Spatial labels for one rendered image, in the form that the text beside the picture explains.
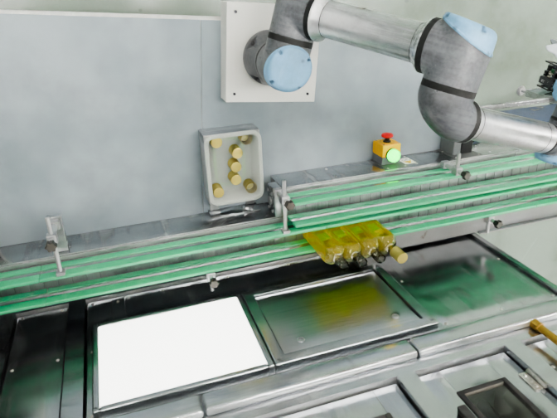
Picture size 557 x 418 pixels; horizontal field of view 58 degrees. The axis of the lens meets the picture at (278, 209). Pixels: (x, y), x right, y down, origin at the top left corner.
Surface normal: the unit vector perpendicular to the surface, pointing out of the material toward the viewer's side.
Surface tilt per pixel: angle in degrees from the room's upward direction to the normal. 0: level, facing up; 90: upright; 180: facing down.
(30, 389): 90
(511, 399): 90
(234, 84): 4
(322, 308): 90
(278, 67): 10
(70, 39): 0
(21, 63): 0
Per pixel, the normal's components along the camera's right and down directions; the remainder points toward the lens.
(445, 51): -0.58, 0.15
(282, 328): -0.04, -0.91
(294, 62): 0.22, 0.52
